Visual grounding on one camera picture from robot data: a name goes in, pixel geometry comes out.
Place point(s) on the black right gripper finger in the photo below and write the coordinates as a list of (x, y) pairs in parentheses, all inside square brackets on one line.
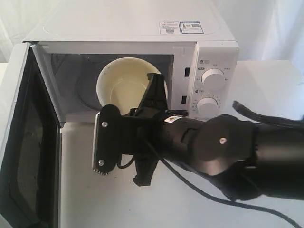
[(154, 96), (145, 166)]

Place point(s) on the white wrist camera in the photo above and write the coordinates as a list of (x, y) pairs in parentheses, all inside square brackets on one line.
[(106, 139)]

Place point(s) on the white lower microwave knob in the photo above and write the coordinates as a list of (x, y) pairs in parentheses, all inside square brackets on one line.
[(207, 106)]

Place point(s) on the white microwave knob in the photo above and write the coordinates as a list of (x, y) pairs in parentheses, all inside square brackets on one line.
[(207, 106), (213, 79)]

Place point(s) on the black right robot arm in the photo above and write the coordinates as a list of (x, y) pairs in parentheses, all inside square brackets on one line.
[(263, 155)]

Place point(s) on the glass microwave turntable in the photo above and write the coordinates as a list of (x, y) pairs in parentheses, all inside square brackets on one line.
[(86, 90)]

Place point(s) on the cream ceramic bowl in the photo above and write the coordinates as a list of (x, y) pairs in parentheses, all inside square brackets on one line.
[(123, 82)]

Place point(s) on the white Midea microwave oven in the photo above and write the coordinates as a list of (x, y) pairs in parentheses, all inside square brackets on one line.
[(185, 40)]

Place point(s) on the white microwave door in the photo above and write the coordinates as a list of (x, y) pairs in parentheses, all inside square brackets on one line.
[(30, 142)]

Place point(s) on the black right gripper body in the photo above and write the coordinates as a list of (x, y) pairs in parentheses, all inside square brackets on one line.
[(154, 135)]

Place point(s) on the white upper microwave knob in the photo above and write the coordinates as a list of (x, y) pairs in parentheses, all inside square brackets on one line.
[(213, 79)]

